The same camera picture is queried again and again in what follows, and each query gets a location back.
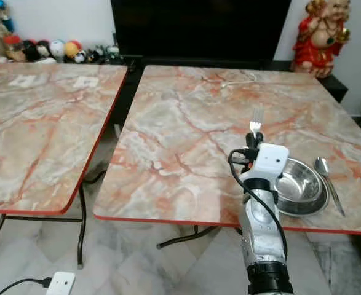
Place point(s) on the stainless steel bowl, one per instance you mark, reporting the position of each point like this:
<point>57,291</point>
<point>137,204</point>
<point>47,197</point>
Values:
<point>303,187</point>

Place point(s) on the silver metal fork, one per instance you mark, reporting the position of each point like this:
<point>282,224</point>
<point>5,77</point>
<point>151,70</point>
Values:
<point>256,123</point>

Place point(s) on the white round toy figure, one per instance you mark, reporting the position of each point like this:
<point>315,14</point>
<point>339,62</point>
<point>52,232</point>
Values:
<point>57,49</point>

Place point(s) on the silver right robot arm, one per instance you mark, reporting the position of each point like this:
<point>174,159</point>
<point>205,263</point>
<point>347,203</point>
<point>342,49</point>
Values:
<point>257,227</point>

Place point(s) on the red capped toy figure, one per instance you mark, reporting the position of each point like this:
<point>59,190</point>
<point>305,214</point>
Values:
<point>12,45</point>

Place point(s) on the silver metal spoon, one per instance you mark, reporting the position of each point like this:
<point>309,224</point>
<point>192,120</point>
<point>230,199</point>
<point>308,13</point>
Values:
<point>321,167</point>

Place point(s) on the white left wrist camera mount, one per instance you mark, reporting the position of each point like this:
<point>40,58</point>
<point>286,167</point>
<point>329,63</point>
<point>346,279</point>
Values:
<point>61,284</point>

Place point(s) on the blue hanging ornament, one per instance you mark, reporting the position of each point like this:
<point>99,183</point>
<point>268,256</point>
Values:
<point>3,15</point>

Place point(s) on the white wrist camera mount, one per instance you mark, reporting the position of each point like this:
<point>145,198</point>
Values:
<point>61,284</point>
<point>271,160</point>

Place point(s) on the black television screen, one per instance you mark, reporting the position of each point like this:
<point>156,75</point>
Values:
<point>198,27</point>

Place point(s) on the black toy figure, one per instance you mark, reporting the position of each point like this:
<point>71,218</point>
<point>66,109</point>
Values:
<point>30,51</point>

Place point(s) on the white paper sticker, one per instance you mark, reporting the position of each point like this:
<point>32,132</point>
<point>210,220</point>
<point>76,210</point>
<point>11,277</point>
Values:
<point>87,82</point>

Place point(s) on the marble pattern folding table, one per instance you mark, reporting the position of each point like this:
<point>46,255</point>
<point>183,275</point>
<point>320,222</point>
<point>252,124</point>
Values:
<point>32,141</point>
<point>180,141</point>

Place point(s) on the orange round toy figure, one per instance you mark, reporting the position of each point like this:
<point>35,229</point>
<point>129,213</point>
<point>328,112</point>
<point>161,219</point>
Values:
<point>72,49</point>

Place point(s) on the red laughing buddha figurine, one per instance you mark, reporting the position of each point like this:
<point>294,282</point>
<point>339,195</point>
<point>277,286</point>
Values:
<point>320,43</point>

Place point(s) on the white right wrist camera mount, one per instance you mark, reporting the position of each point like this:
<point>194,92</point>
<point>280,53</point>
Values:
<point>271,160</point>

